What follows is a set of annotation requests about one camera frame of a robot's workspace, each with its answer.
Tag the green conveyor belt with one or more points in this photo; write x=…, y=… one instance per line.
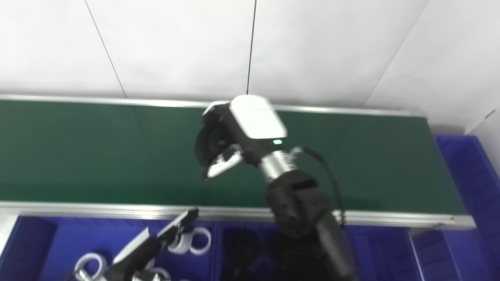
x=117, y=208
x=97, y=156

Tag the blue bin with black parts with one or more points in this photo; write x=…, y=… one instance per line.
x=383, y=253

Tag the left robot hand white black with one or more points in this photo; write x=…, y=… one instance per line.
x=134, y=255

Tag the black round flanged part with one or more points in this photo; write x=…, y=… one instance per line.
x=243, y=248
x=211, y=144

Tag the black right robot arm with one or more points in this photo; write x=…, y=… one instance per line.
x=304, y=210

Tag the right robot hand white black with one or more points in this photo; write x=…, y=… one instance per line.
x=258, y=121

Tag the blue bin with white rings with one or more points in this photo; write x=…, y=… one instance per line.
x=50, y=242

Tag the large empty blue bin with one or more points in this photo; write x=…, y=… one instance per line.
x=476, y=187

